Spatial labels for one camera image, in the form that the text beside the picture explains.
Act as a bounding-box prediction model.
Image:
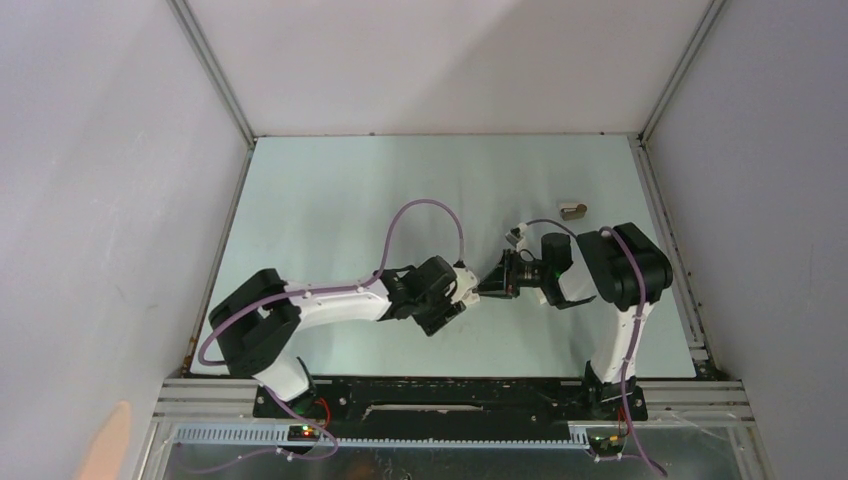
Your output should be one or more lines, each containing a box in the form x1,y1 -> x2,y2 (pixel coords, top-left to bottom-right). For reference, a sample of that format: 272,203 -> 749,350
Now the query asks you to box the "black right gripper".
473,247 -> 552,298

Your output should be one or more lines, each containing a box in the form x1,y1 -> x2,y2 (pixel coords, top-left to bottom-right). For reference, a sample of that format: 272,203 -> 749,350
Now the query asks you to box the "small beige brown stapler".
558,202 -> 588,221

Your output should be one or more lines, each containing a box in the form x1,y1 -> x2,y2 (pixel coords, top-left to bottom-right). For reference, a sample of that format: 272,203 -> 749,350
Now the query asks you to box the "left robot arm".
197,256 -> 479,417

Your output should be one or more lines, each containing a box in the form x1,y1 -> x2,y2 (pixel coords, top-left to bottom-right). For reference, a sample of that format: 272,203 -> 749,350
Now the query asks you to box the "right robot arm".
476,223 -> 673,418

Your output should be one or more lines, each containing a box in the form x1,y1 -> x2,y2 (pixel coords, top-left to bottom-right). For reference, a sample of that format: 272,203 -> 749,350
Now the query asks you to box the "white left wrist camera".
451,266 -> 479,303

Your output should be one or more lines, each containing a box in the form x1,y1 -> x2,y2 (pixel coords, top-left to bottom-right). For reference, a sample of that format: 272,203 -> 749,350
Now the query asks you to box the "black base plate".
292,376 -> 648,440

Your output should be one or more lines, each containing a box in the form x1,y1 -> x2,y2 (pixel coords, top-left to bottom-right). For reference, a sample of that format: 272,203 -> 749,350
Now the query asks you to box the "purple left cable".
197,198 -> 465,367

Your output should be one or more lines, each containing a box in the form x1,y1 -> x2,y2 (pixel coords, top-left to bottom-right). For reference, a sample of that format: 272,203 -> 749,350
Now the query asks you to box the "grey cable duct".
171,423 -> 590,450

